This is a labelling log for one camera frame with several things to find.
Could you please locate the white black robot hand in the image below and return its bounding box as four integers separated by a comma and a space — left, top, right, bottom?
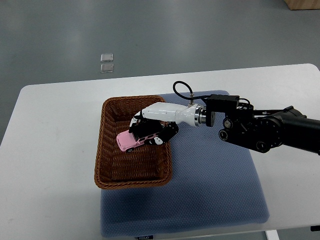
128, 102, 207, 145

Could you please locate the pink toy car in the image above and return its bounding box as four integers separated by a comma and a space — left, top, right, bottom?
116, 130, 157, 153

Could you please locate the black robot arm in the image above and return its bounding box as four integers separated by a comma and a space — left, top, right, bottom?
202, 94, 320, 154

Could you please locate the brown wicker basket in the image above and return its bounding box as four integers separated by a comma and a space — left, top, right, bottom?
94, 95, 173, 190

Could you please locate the upper metal floor plate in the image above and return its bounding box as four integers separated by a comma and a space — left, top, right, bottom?
100, 53, 114, 63

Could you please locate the blue-grey padded mat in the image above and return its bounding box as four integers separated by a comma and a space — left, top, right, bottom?
100, 93, 269, 238

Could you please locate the white table leg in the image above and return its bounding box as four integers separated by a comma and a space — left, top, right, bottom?
265, 230, 280, 240

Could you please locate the wooden box corner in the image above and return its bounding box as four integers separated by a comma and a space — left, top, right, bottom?
285, 0, 320, 11

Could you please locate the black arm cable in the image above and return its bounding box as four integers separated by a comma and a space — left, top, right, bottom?
172, 80, 213, 107

